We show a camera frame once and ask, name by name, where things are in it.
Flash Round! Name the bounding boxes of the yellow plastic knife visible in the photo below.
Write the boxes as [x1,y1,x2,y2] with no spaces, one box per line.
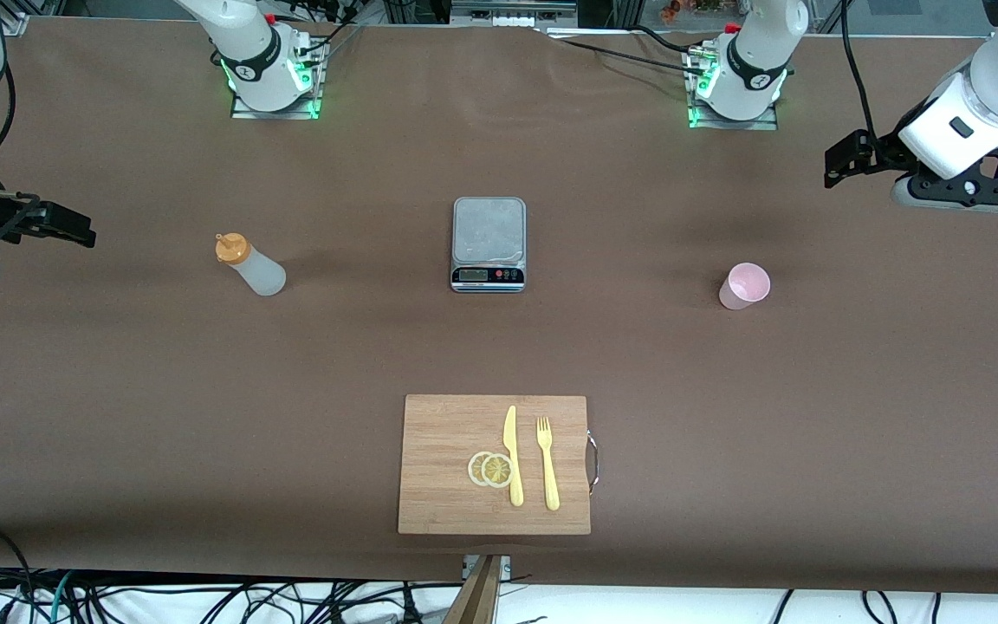
[502,405,525,508]

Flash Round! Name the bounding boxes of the wooden post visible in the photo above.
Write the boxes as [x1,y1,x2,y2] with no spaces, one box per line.
[443,555,504,624]

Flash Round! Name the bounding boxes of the metal bracket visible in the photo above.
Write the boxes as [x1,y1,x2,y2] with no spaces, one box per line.
[463,555,513,580]

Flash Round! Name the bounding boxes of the thick black table cable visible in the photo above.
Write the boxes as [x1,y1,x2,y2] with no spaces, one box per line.
[633,24,710,57]

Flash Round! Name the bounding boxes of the yellow plastic fork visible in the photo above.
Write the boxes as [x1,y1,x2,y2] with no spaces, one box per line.
[535,416,561,511]

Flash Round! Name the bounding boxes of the thin black table cable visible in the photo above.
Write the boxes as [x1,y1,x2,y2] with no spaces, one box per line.
[547,33,696,74]

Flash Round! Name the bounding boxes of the white power strip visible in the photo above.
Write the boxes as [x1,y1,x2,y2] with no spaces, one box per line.
[450,0,580,29]

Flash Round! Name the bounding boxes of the brown table cover sheet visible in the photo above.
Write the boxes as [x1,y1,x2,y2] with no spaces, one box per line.
[0,16,998,595]

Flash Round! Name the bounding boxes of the translucent sauce bottle orange cap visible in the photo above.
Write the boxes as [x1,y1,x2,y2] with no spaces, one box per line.
[215,232,288,297]

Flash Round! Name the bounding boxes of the pink plastic cup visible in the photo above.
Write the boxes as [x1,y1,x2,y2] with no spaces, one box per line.
[718,263,772,311]

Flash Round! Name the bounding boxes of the silver digital kitchen scale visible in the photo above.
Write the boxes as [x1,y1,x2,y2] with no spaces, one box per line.
[450,197,528,294]

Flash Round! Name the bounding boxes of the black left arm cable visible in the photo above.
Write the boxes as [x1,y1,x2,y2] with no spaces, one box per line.
[839,0,881,146]

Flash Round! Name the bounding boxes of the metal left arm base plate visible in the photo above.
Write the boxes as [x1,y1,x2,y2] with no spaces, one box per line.
[688,48,779,131]

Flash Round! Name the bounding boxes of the teal floor cable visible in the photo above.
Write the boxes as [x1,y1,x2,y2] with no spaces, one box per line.
[47,570,75,624]

